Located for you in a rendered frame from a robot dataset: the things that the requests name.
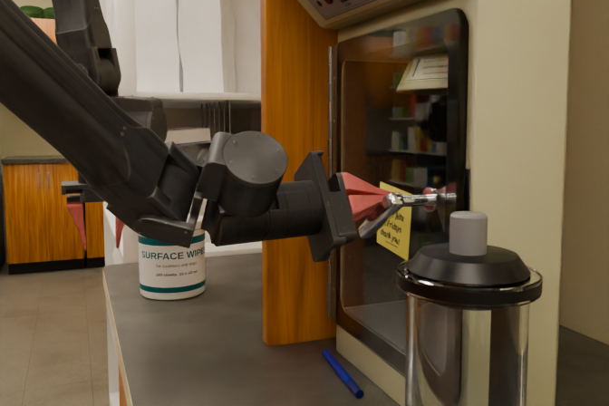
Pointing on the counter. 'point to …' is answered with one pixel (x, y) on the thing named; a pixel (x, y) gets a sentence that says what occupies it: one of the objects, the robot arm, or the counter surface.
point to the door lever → (390, 206)
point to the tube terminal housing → (508, 131)
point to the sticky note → (396, 227)
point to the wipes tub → (172, 267)
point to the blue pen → (343, 374)
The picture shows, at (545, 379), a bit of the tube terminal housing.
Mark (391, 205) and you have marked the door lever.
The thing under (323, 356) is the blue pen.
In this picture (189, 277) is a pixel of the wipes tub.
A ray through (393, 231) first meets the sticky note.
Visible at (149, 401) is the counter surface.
